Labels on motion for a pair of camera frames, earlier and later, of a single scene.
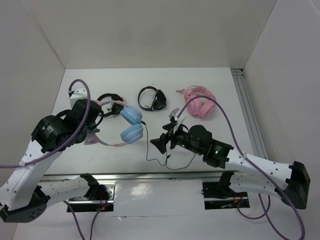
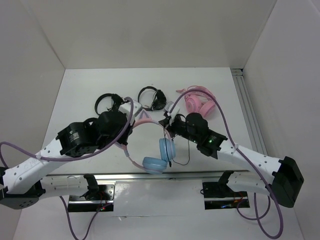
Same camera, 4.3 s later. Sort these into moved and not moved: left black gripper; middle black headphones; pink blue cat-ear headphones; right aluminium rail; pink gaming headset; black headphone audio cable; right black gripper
Moved: left black gripper; right black gripper; pink blue cat-ear headphones; black headphone audio cable
Not moved: right aluminium rail; middle black headphones; pink gaming headset
